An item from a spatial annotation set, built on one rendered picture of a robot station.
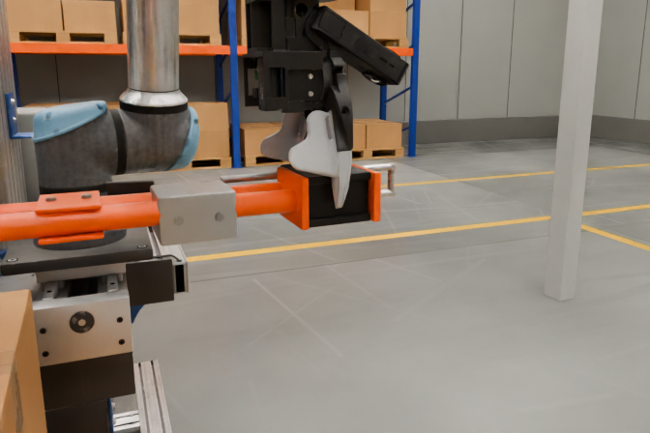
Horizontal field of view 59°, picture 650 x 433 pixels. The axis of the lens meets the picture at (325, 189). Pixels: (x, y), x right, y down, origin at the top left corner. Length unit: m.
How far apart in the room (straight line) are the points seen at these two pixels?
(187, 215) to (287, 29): 0.19
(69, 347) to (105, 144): 0.32
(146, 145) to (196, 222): 0.51
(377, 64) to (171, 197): 0.24
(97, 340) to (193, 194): 0.46
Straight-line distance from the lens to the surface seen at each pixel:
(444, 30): 10.61
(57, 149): 1.01
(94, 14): 7.67
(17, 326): 0.67
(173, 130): 1.03
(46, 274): 1.02
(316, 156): 0.53
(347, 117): 0.53
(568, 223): 3.51
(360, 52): 0.57
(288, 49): 0.55
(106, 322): 0.93
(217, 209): 0.52
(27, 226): 0.52
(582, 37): 3.40
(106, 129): 1.01
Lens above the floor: 1.33
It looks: 12 degrees down
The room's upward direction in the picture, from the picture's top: straight up
